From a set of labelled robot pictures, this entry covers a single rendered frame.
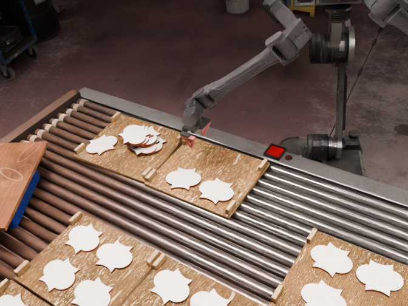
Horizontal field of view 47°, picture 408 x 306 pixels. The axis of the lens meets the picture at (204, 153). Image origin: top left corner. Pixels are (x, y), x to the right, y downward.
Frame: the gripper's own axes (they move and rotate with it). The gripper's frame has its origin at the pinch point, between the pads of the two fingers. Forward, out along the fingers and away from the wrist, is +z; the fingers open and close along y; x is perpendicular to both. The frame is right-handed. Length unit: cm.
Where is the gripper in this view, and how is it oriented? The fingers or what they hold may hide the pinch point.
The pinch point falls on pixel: (197, 139)
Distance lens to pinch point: 202.8
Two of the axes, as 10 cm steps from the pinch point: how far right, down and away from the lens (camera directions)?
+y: 5.4, -5.8, 6.1
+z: 1.0, 7.6, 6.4
